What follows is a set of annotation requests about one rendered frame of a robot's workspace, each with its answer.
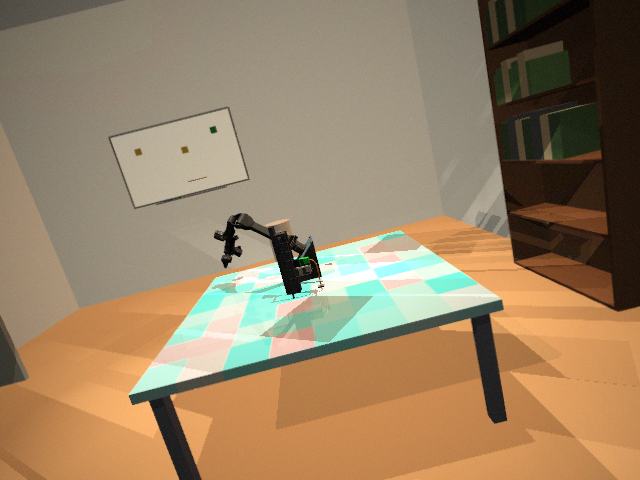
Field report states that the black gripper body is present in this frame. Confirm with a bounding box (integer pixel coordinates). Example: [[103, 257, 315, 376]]
[[221, 243, 235, 263]]

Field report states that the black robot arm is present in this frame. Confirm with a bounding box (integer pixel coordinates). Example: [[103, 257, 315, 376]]
[[214, 213, 306, 257]]

